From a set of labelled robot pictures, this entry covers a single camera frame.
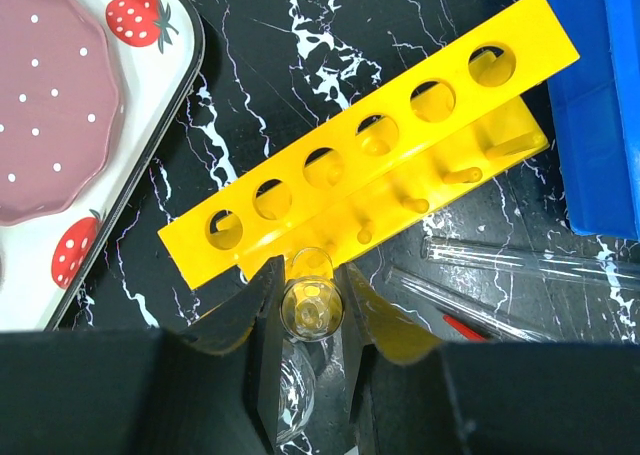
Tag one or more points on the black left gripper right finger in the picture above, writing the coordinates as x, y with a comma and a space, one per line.
410, 392

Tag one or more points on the pink polka dot plate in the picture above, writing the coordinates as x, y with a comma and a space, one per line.
60, 105

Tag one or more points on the yellow test tube rack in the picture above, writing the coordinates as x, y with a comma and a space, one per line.
419, 142

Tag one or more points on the strawberry pattern tray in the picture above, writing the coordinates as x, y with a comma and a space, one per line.
158, 46

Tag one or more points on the clear test tube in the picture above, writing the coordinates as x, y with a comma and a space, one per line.
472, 312
311, 311
566, 268

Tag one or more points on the white wash bottle red cap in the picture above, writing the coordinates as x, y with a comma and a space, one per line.
464, 330

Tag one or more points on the blue divided plastic bin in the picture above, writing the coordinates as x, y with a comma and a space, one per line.
595, 106

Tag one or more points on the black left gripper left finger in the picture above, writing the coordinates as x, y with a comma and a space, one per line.
212, 388

